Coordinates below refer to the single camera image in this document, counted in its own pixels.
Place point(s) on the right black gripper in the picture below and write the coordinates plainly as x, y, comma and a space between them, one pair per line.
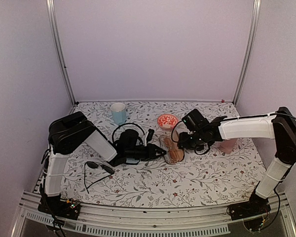
182, 142

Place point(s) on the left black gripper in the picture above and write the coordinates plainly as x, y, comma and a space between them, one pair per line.
152, 154

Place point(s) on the brown striped glasses case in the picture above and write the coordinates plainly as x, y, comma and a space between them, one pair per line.
161, 138

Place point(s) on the pink translucent plastic cup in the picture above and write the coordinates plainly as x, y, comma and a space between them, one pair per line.
227, 146

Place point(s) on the blue cleaning cloth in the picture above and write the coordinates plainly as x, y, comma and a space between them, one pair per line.
132, 161

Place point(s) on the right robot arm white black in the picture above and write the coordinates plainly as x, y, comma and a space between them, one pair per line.
279, 126

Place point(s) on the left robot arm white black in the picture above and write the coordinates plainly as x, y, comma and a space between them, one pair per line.
70, 132

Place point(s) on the black sunglasses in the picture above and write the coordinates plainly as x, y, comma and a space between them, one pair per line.
97, 166

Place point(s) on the red patterned small bowl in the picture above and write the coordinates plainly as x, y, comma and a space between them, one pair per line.
167, 121

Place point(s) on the floral patterned table mat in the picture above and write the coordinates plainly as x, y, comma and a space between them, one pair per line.
214, 178

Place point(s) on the light blue paper cup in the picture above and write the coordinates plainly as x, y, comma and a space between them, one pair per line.
118, 112

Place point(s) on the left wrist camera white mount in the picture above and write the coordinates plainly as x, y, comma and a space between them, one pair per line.
148, 137

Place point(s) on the right aluminium frame post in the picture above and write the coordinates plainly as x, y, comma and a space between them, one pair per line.
250, 44

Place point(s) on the aluminium frame post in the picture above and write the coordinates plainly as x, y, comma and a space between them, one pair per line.
250, 44
57, 41

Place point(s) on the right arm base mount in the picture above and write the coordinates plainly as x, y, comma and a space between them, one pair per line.
254, 206

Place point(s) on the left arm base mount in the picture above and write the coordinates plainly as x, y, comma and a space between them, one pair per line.
69, 209

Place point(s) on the left aluminium frame post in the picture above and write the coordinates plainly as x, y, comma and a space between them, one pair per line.
57, 41

